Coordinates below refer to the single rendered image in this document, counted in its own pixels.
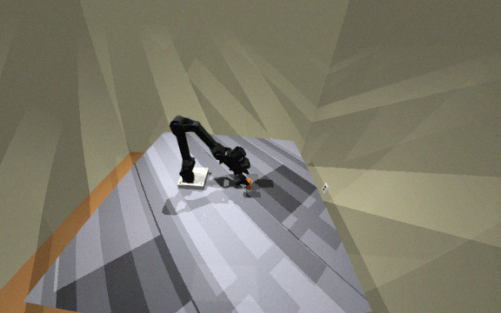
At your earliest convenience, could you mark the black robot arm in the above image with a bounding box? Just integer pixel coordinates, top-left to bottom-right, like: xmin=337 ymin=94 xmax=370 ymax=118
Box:
xmin=170 ymin=116 xmax=251 ymax=183

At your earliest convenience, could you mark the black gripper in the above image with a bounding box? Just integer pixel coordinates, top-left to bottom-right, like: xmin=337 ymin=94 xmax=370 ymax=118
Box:
xmin=229 ymin=158 xmax=250 ymax=186

